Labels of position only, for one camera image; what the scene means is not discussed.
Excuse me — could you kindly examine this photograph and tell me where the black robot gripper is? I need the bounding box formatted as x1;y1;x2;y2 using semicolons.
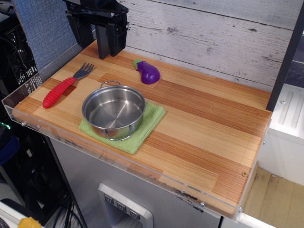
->
65;0;129;57

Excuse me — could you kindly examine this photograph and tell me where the purple toy eggplant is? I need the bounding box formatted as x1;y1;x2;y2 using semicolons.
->
133;59;161;85

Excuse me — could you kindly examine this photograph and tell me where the blue fabric panel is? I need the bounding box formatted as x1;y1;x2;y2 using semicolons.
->
12;0;83;72

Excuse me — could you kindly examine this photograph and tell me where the black plastic crate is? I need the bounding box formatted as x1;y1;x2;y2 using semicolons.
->
3;23;38;86

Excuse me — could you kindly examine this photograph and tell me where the green folded cloth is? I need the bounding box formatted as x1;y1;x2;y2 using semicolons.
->
78;102;166;154

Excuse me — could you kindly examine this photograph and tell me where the clear acrylic table guard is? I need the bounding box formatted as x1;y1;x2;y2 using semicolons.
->
5;43;271;225

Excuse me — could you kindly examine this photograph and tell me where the stainless steel cabinet with dispenser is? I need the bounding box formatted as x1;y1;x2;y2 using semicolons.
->
50;139;222;228

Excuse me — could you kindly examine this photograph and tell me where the yellow object bottom left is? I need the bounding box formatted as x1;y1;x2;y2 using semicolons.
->
17;217;43;228

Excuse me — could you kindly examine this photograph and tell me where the white appliance top right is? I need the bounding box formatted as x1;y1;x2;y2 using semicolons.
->
257;84;304;185

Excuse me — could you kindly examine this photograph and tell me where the black vertical post left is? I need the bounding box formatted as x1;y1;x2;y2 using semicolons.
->
95;26;110;59

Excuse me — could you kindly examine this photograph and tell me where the black vertical post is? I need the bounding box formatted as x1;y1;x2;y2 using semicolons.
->
266;1;304;112
95;26;110;59

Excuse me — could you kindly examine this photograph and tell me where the red handled grey fork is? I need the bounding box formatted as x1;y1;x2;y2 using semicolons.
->
43;63;95;108

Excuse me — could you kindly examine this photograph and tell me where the silver metal bowl with handles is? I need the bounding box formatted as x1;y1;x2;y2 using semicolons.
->
82;80;146;141

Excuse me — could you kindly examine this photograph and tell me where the black vertical post right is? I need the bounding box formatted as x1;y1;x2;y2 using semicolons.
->
266;1;304;112

